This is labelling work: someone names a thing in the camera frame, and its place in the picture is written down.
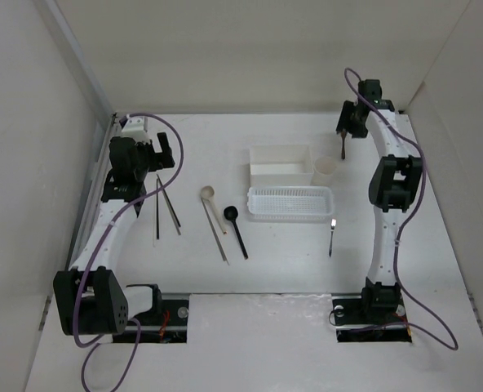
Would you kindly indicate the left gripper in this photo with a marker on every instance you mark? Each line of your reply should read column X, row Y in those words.
column 159, row 160

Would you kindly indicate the beige cup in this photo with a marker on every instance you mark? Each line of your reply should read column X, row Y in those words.
column 323, row 171

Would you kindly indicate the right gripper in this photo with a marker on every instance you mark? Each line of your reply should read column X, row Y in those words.
column 343, row 123

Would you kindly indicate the white mesh tray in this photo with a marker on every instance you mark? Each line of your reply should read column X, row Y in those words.
column 291, row 203

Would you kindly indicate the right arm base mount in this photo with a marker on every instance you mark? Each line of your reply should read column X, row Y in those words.
column 372, row 326

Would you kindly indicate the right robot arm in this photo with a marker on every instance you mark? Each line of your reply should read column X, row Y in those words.
column 392, row 190

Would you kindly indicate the black chopstick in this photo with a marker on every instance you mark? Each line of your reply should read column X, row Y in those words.
column 157, row 221

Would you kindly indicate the beige spoon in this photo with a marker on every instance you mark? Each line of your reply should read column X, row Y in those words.
column 208, row 193

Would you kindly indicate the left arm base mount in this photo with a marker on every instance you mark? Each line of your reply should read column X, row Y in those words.
column 161, row 322

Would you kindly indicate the aluminium rail frame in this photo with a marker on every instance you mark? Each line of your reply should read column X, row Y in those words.
column 90, row 204

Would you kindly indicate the silver metal chopstick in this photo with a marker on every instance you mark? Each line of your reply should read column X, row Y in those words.
column 215, row 235

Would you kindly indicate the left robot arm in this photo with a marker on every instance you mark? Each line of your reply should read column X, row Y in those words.
column 89, row 298

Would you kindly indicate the grey chopstick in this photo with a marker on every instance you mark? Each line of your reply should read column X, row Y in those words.
column 174, row 217

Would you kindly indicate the silver metal fork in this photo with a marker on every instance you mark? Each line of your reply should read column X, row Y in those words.
column 332, row 232

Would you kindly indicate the black spoon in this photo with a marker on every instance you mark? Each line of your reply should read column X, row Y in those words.
column 231, row 215

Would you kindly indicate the white perforated box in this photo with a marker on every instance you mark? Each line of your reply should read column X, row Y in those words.
column 280, row 165

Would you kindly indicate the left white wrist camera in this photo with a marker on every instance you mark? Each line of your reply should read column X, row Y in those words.
column 136, row 129

